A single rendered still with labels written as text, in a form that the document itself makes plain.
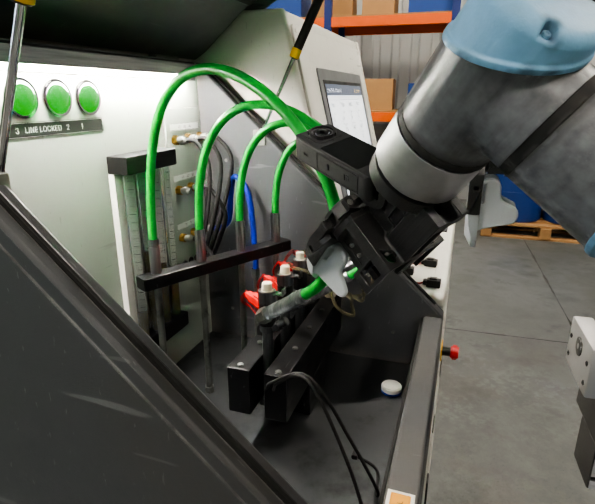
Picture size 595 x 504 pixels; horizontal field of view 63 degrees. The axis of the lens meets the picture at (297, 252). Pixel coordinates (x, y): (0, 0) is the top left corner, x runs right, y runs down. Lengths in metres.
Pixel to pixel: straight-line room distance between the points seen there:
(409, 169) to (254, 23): 0.78
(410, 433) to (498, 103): 0.50
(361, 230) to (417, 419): 0.38
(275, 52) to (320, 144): 0.62
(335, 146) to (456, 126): 0.16
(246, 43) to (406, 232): 0.76
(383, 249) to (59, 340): 0.30
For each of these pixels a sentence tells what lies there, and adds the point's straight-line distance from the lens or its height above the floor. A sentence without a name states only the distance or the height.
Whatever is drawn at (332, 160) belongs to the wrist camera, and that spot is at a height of 1.33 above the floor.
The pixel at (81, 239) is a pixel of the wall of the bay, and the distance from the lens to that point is 0.82.
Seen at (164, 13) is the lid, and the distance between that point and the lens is 0.90.
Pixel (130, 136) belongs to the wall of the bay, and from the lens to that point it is 0.91.
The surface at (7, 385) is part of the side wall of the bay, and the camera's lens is 0.56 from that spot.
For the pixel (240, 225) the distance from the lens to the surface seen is 0.91.
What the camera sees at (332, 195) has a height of 1.28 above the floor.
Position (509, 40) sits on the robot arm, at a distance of 0.30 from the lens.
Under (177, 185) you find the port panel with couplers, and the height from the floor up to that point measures 1.21.
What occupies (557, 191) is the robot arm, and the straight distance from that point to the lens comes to 0.32.
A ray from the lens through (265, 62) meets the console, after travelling 1.08.
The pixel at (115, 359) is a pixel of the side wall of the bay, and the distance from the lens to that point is 0.45.
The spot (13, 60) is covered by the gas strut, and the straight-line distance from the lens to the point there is 0.48.
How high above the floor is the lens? 1.38
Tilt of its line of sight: 18 degrees down
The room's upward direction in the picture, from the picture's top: straight up
